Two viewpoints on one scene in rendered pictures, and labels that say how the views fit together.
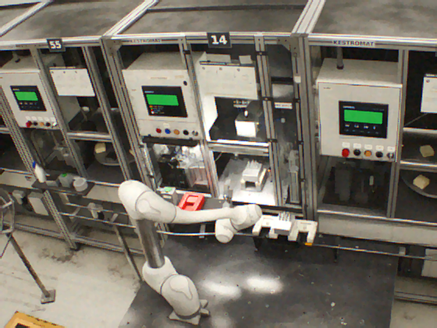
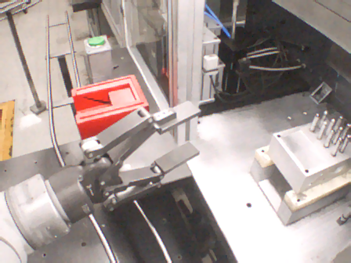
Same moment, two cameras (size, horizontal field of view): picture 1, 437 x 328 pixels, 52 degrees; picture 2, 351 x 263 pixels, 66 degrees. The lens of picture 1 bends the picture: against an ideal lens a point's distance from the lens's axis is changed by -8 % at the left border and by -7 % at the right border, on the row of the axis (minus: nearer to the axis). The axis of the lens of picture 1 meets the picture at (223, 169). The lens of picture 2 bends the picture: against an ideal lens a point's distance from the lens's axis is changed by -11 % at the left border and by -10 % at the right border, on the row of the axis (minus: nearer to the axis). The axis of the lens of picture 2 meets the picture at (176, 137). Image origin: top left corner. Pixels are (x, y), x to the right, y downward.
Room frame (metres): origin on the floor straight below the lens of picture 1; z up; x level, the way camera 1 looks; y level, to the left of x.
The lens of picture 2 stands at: (2.01, -0.23, 1.37)
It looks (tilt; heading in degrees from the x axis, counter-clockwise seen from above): 46 degrees down; 43
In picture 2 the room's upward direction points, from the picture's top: straight up
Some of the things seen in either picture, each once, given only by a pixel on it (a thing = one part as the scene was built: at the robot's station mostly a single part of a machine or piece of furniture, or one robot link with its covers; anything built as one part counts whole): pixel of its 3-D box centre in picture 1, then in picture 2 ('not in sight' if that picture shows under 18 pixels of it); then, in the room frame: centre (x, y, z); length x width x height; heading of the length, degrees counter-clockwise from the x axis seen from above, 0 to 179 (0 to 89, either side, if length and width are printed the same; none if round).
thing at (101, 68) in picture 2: (170, 196); (103, 61); (2.36, 0.36, 0.97); 0.08 x 0.08 x 0.12; 64
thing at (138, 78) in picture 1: (170, 94); not in sight; (2.52, 0.22, 1.60); 0.42 x 0.29 x 0.46; 64
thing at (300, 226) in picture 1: (285, 231); not in sight; (1.99, -0.30, 0.84); 0.36 x 0.14 x 0.10; 64
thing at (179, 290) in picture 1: (181, 293); not in sight; (1.67, 0.36, 0.85); 0.18 x 0.16 x 0.22; 37
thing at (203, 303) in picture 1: (190, 308); not in sight; (1.65, 0.33, 0.71); 0.22 x 0.18 x 0.06; 64
